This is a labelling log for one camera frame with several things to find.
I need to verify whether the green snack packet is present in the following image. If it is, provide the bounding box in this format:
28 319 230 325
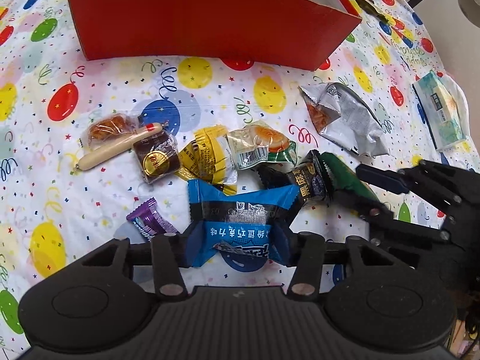
320 152 378 202

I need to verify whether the black sesame snack packet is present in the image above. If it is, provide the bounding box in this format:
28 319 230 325
256 150 333 205

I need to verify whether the purple candy wrapper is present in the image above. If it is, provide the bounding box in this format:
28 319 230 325
126 197 178 242

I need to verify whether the blue snack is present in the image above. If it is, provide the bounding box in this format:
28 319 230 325
185 180 299 272

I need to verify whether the silver foil snack bag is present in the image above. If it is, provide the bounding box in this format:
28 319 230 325
298 82 389 158

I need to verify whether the brown gold round snack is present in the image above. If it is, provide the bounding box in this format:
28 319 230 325
133 131 181 185

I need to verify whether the yellow snack packet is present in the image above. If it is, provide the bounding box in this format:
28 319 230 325
176 124 238 195

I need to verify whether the egg picture snack packet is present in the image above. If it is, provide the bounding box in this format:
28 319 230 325
227 121 298 171

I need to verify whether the beige sausage stick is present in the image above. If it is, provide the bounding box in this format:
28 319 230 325
76 123 164 172

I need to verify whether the clear pastry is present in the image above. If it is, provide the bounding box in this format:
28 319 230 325
80 113 139 150

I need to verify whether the tissue pack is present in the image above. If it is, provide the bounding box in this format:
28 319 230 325
412 71 470 150

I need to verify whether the balloon pattern tablecloth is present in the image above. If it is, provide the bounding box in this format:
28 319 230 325
1 0 479 359

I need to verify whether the dark wrapper on table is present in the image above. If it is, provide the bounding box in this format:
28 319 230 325
353 0 389 24

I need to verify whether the red cardboard box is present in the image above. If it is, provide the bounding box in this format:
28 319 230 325
67 0 361 71

